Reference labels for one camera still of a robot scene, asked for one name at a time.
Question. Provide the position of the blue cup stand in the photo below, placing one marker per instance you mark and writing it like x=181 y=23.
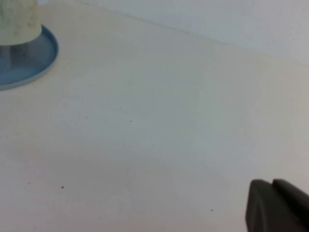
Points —
x=44 y=60

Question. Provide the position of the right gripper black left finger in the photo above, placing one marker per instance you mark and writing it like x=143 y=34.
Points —
x=263 y=207

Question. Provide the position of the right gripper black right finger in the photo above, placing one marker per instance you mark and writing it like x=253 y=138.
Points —
x=298 y=200

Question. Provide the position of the pale green cup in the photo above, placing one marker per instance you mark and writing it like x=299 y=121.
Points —
x=19 y=21

